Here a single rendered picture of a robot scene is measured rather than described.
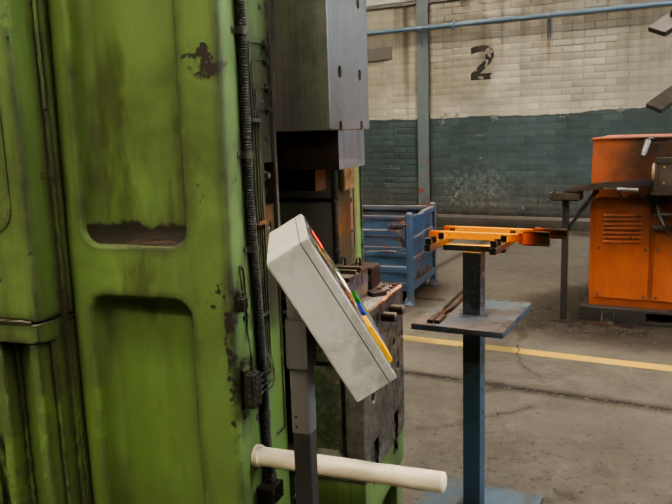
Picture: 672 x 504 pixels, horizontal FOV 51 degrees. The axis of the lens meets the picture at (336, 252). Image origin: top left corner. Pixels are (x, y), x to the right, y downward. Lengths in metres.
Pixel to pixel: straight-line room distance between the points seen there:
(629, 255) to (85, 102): 4.08
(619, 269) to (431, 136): 5.02
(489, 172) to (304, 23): 7.89
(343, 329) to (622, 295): 4.18
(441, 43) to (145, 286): 8.34
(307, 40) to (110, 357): 0.90
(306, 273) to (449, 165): 8.57
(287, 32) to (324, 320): 0.82
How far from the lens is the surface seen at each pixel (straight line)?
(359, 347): 1.18
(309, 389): 1.36
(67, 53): 1.76
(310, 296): 1.15
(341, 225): 2.17
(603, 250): 5.20
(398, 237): 5.52
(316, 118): 1.71
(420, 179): 9.79
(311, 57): 1.72
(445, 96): 9.67
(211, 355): 1.62
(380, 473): 1.62
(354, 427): 1.86
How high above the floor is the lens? 1.37
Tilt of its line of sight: 10 degrees down
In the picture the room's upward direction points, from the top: 2 degrees counter-clockwise
